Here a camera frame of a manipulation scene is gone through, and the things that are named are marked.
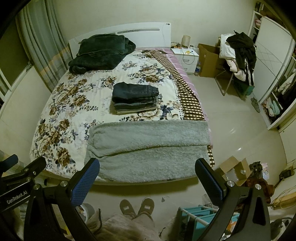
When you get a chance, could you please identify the grey fluffy fleece pants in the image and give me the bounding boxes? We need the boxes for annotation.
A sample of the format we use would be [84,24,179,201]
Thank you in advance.
[84,120,211,184]

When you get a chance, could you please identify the grey tape roll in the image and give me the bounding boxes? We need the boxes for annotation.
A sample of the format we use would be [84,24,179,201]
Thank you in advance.
[76,203,95,222]

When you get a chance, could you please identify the open cardboard box on floor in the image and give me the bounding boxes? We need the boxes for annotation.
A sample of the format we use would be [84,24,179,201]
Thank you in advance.
[219,156,251,186]

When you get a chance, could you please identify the person's beige trouser legs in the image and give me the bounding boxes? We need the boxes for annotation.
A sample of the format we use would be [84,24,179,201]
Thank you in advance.
[86,211,160,240]

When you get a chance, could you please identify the left brown slipper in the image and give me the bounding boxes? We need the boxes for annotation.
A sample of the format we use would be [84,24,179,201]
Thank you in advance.
[119,199,136,220]

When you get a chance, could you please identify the brown slipper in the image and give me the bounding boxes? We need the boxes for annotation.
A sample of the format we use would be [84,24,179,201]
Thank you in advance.
[138,197,154,215]
[119,199,136,220]

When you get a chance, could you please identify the floral white bed quilt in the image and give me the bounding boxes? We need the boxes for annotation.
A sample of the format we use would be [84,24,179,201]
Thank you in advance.
[30,49,184,178]

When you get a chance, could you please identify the right brown slipper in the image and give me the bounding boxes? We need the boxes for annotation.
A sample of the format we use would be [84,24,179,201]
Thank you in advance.
[138,197,154,215]

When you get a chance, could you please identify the stack of folded dark jeans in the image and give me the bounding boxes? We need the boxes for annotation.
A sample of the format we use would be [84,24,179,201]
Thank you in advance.
[112,82,159,114]

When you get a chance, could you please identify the brown checkered blanket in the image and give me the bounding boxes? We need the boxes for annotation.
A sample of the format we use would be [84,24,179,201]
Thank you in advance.
[140,49,216,167]

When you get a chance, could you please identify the grey green curtain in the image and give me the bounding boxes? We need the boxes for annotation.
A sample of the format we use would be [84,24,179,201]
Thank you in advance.
[16,1,72,91]

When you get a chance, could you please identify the white wardrobe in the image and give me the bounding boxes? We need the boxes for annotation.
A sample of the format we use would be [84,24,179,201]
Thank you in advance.
[248,11,295,130]

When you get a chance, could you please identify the cardboard box by nightstand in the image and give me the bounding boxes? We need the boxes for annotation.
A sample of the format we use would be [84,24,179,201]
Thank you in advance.
[198,44,225,78]

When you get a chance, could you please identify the chair piled with clothes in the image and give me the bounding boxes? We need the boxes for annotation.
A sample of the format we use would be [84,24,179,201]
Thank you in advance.
[214,32,257,99]

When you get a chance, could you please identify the white bedside table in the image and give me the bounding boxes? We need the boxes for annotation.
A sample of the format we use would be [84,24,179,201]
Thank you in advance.
[171,48,199,74]

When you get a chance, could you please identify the white bed headboard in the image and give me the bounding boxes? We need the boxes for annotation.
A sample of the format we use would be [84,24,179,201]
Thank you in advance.
[69,22,171,57]

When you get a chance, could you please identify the beige lamp on nightstand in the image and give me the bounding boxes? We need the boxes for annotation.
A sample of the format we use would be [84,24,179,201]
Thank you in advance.
[181,35,191,48]

